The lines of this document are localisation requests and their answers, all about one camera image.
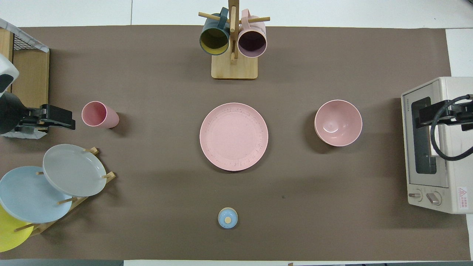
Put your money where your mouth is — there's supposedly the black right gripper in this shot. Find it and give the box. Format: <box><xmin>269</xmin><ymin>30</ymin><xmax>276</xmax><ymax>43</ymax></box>
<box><xmin>416</xmin><ymin>100</ymin><xmax>473</xmax><ymax>132</ymax></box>

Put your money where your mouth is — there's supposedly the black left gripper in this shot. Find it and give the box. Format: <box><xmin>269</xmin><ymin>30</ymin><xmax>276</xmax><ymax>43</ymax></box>
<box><xmin>17</xmin><ymin>105</ymin><xmax>76</xmax><ymax>133</ymax></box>

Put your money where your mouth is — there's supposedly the pink cup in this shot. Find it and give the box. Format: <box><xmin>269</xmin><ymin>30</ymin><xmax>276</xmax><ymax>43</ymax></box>
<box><xmin>82</xmin><ymin>101</ymin><xmax>120</xmax><ymax>129</ymax></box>

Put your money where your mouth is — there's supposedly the pink bowl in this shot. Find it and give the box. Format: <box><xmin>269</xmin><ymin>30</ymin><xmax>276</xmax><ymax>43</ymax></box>
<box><xmin>314</xmin><ymin>100</ymin><xmax>363</xmax><ymax>147</ymax></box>

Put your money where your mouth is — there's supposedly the grey plate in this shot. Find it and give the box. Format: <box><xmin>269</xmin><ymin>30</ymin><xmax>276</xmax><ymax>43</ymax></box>
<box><xmin>43</xmin><ymin>144</ymin><xmax>108</xmax><ymax>197</ymax></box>

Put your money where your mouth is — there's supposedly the beige toaster oven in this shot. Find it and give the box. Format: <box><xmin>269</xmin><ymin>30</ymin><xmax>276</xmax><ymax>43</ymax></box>
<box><xmin>401</xmin><ymin>76</ymin><xmax>473</xmax><ymax>214</ymax></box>

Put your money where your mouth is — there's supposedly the wooden plate rack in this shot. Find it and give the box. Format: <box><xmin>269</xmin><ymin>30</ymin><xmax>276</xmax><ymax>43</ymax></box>
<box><xmin>15</xmin><ymin>147</ymin><xmax>116</xmax><ymax>237</ymax></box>

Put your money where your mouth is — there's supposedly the light blue plate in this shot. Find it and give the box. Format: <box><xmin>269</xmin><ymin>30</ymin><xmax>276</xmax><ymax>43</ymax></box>
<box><xmin>0</xmin><ymin>166</ymin><xmax>73</xmax><ymax>223</ymax></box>

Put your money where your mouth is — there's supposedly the yellow plate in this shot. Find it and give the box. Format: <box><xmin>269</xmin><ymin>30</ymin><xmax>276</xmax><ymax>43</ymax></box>
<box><xmin>0</xmin><ymin>204</ymin><xmax>34</xmax><ymax>253</ymax></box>

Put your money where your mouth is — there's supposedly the brown table mat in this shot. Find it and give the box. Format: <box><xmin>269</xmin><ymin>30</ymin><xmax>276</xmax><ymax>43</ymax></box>
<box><xmin>0</xmin><ymin>25</ymin><xmax>472</xmax><ymax>261</ymax></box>

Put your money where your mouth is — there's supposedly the dark green mug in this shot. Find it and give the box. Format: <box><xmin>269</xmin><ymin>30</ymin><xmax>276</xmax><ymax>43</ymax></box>
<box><xmin>200</xmin><ymin>7</ymin><xmax>231</xmax><ymax>56</ymax></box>

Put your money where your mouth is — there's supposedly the pink speckled plate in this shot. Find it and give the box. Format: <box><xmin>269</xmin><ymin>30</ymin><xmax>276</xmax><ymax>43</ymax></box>
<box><xmin>200</xmin><ymin>103</ymin><xmax>269</xmax><ymax>171</ymax></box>

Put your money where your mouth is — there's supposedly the wooden mug tree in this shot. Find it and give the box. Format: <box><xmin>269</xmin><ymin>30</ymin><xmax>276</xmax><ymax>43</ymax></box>
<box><xmin>198</xmin><ymin>0</ymin><xmax>270</xmax><ymax>80</ymax></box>

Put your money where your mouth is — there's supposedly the blue jar with wooden knob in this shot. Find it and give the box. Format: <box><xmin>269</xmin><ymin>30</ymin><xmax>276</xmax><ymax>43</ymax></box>
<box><xmin>218</xmin><ymin>207</ymin><xmax>238</xmax><ymax>229</ymax></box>

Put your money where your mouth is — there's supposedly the pink mug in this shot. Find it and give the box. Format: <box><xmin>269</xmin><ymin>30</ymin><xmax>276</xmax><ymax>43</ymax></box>
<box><xmin>238</xmin><ymin>9</ymin><xmax>268</xmax><ymax>58</ymax></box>

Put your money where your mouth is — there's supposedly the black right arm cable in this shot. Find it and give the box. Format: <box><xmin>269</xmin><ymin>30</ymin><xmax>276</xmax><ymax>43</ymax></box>
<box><xmin>430</xmin><ymin>95</ymin><xmax>473</xmax><ymax>161</ymax></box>

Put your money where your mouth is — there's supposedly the wooden shelf with wire mesh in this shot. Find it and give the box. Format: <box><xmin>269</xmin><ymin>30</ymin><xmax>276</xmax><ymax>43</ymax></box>
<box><xmin>0</xmin><ymin>18</ymin><xmax>50</xmax><ymax>140</ymax></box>

